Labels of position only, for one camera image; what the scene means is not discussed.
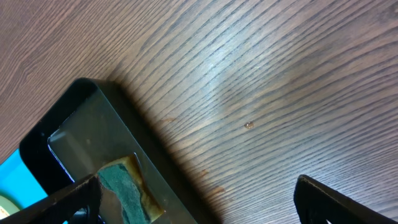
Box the water droplet on table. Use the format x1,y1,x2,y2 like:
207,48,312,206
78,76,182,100
244,121,254,129

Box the green yellow sponge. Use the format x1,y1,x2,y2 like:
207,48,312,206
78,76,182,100
97,154,164,223

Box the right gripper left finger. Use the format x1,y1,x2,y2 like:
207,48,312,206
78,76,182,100
1,174,102,224

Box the yellow-green plate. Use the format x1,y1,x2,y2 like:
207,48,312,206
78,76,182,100
0,195,20,220

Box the black water tray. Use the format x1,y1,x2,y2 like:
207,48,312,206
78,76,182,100
19,78,220,223

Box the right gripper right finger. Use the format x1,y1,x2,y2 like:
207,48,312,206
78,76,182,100
294,175,397,224

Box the teal plastic tray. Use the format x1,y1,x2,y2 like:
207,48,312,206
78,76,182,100
1,149,47,209

